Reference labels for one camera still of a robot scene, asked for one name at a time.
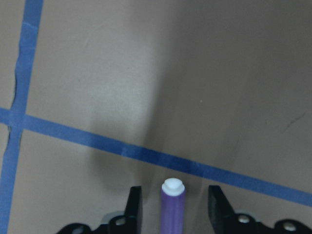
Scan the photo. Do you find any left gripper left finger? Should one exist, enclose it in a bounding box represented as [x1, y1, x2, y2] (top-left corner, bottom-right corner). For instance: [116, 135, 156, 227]
[124, 186, 142, 234]

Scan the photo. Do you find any purple pen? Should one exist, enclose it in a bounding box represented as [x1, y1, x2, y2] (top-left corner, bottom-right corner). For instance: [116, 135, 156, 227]
[160, 178, 185, 234]

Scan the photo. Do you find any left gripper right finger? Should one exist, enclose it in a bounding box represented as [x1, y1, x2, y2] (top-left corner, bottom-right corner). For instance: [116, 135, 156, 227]
[208, 185, 234, 234]

